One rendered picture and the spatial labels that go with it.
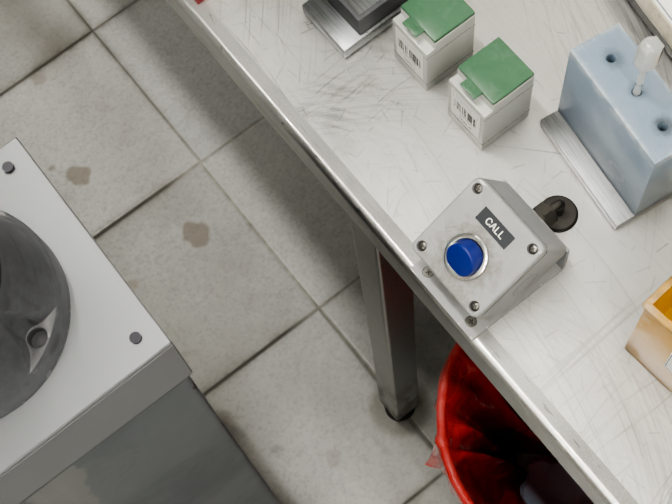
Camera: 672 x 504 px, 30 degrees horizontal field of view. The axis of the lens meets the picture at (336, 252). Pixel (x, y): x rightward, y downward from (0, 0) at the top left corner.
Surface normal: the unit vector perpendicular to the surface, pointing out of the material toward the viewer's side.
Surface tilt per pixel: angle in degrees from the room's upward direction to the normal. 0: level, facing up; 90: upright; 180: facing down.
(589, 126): 90
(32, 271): 71
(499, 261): 30
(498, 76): 0
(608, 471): 0
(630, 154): 90
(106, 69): 0
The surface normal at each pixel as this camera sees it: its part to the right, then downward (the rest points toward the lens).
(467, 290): -0.46, 0.00
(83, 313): -0.09, -0.29
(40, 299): 0.92, -0.15
